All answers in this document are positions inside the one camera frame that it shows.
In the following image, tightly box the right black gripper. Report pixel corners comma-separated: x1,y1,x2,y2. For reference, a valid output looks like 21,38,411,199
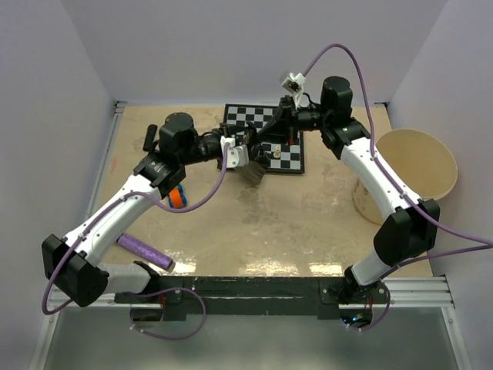
254,96,331,146

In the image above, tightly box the black trash bag roll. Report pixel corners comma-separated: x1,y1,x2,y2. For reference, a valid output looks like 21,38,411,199
143,124,157,152

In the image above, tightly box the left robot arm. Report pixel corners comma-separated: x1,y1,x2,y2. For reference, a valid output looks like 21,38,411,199
42,113,257,307

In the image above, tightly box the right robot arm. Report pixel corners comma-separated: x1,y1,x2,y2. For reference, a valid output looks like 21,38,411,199
254,72,440,303

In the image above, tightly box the beige round trash bin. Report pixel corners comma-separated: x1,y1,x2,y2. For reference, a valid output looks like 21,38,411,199
343,129,458,225

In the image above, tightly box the white chess piece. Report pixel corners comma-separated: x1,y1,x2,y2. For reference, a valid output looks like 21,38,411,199
273,145,282,159

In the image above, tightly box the black white chessboard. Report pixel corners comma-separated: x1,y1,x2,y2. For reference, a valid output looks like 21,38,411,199
223,103,305,175

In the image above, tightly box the colourful toy block car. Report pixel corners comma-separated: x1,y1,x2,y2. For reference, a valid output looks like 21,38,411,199
166,184,188,209

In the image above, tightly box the purple glitter microphone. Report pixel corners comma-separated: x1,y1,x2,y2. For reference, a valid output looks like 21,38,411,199
116,234,175,271

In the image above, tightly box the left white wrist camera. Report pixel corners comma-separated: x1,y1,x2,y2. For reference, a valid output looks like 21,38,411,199
220,136,250,169

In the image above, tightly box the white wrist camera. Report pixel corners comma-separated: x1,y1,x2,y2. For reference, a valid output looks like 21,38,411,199
220,136,250,169
280,72,306,109

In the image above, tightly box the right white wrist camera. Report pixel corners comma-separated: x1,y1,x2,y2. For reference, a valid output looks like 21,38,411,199
280,72,306,109

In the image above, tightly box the aluminium left rail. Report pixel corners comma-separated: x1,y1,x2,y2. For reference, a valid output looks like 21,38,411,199
83,100,128,220

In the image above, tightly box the aluminium rail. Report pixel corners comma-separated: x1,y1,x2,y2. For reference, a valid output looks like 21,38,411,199
83,100,128,220
47,277,455,310

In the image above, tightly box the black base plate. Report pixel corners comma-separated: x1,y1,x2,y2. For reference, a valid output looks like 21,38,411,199
114,275,390,323

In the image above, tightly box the aluminium front rail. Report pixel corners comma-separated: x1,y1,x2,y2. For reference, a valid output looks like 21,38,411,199
47,277,455,310

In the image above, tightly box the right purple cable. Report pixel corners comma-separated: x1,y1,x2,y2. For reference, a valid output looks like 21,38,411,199
304,44,493,332

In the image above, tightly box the purple cable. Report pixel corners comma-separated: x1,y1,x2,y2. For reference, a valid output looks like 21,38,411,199
41,144,232,340
304,44,493,332

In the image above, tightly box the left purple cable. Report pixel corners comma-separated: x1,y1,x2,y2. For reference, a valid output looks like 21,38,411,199
41,144,232,340

